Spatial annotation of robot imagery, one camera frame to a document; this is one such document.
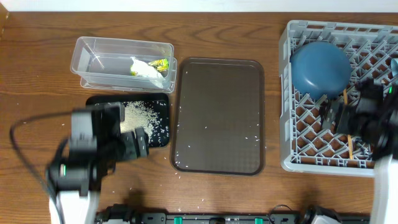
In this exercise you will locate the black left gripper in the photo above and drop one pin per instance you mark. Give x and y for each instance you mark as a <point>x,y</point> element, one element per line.
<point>140,145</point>

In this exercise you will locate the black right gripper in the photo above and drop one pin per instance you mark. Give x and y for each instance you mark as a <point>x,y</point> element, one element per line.
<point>344,111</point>

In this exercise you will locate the wooden chopstick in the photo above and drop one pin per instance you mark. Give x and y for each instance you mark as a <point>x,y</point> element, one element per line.
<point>350,143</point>

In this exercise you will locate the dark blue plate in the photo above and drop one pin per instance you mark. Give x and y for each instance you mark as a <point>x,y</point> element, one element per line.
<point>320,68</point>

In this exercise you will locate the white tissue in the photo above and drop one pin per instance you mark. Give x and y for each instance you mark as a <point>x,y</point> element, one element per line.
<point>141,69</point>

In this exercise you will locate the yellow green snack wrapper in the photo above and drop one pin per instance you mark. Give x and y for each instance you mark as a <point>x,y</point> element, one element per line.
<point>160,65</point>

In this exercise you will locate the light blue bowl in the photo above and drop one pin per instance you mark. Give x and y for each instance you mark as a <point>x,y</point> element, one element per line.
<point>394,67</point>

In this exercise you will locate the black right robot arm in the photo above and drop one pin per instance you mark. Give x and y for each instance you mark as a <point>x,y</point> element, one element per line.
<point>375,122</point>

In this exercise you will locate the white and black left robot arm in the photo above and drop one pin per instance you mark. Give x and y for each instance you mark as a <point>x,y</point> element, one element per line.
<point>76,179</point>

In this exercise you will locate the grey dishwasher rack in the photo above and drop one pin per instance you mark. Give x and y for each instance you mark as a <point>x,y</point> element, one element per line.
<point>304,145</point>

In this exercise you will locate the pile of white rice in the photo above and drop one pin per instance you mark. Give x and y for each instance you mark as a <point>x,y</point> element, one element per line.
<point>153,116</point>

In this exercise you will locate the black plastic bin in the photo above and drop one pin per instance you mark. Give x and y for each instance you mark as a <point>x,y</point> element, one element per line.
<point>125,98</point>

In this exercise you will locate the clear plastic bin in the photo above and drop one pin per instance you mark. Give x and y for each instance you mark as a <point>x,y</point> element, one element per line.
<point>104,63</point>

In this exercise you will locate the dark brown serving tray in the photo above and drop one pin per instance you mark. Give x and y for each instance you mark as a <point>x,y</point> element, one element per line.
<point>219,120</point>

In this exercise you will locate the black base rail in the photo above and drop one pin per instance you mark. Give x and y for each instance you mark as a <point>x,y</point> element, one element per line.
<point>120,213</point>

